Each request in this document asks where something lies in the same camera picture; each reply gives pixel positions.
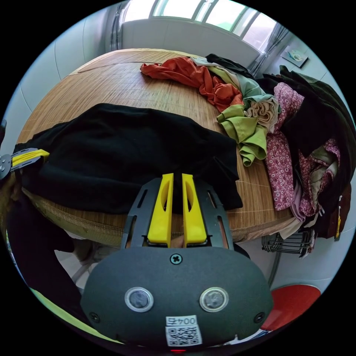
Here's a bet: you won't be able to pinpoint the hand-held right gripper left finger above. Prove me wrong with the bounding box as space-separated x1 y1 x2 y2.
147 173 174 248

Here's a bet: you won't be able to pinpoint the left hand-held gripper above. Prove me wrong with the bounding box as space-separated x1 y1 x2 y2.
0 146 50 182

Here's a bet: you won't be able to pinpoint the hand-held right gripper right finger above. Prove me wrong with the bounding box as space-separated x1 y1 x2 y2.
182 173 208 248

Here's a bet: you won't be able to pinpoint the black pants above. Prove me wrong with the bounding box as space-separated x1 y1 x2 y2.
20 103 244 215

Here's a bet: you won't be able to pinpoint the person's left hand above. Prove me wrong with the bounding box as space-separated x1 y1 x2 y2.
0 174 24 223

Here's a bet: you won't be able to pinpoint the person's body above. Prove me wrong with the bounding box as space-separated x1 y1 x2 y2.
5 192 123 344

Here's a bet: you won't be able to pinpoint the bed with woven mat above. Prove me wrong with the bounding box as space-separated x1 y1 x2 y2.
15 48 296 246

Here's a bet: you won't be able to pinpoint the pile of clothes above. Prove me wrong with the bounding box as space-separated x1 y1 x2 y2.
140 53 354 240

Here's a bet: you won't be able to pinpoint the red stool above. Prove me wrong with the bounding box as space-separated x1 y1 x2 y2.
261 283 322 332

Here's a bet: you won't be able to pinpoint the grey curtain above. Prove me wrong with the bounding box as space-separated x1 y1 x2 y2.
249 22 291 76
109 0 132 51

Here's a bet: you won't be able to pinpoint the window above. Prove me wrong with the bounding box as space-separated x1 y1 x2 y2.
150 0 282 51

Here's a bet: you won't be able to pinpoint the black wire rack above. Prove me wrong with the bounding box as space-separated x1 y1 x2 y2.
261 230 316 259

